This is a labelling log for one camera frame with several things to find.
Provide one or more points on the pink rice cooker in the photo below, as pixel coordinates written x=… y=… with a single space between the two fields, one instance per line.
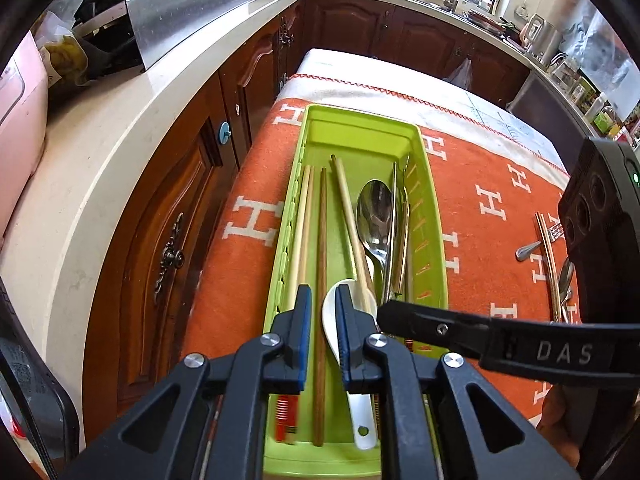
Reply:
x=20 y=135

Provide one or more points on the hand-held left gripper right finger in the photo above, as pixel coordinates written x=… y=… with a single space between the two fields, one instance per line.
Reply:
x=342 y=340

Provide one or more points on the small metal spoon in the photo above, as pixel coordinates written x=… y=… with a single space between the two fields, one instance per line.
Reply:
x=566 y=280

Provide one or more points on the brown wooden chopstick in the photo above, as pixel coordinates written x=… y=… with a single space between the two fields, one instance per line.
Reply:
x=321 y=260

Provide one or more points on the brown wooden kitchen cabinets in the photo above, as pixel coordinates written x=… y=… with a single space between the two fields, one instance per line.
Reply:
x=400 y=30

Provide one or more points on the steel electric kettle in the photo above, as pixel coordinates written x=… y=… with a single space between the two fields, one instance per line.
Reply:
x=540 y=35

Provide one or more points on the blue cabinet knob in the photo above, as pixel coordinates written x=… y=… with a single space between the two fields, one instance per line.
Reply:
x=224 y=132

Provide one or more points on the large metal spoon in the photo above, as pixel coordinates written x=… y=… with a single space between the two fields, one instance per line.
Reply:
x=374 y=210

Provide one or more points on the white kitchen countertop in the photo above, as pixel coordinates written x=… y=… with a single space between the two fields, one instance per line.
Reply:
x=150 y=125

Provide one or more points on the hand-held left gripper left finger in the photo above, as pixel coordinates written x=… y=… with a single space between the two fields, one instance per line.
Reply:
x=304 y=345

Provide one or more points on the metal fork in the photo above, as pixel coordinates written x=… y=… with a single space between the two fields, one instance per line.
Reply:
x=537 y=245

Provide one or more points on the hanging plastic bag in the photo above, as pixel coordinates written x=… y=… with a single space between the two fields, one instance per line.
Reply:
x=460 y=75

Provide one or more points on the dark framed object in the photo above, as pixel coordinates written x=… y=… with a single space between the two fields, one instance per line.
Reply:
x=35 y=385

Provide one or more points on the white patterned tablecloth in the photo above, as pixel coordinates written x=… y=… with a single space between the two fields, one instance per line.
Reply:
x=400 y=72

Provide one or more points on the bamboo chopstick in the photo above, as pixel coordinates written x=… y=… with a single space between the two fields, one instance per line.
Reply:
x=347 y=210
x=554 y=270
x=547 y=260

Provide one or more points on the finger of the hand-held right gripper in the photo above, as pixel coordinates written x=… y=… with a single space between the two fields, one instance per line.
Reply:
x=430 y=330

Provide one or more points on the white ceramic spoon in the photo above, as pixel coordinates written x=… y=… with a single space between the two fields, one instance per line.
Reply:
x=330 y=320

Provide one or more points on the long metal utensil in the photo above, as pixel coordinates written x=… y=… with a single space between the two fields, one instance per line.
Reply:
x=400 y=240

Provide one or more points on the steel splash guard plate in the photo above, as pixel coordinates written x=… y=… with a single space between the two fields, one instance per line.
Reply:
x=185 y=15

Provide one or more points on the person's right hand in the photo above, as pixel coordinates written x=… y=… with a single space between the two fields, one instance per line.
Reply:
x=562 y=415

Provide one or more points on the orange printed blanket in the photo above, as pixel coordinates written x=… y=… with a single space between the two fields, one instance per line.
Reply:
x=480 y=220

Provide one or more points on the green plastic utensil tray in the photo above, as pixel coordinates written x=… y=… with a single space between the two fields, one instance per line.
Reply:
x=360 y=140

